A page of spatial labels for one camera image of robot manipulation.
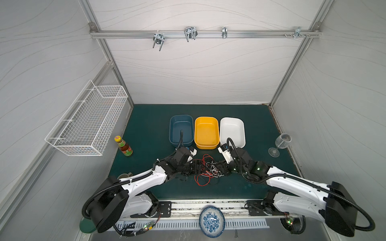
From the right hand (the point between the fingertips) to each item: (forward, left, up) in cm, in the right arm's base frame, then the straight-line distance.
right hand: (216, 164), depth 79 cm
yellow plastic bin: (+25, +6, -8) cm, 26 cm away
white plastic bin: (+31, -13, -9) cm, 35 cm away
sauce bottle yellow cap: (+6, +53, +3) cm, 53 cm away
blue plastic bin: (+32, +26, -7) cm, 42 cm away
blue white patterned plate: (-25, +2, -9) cm, 27 cm away
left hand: (-4, +8, -1) cm, 9 cm away
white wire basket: (+5, +62, +22) cm, 66 cm away
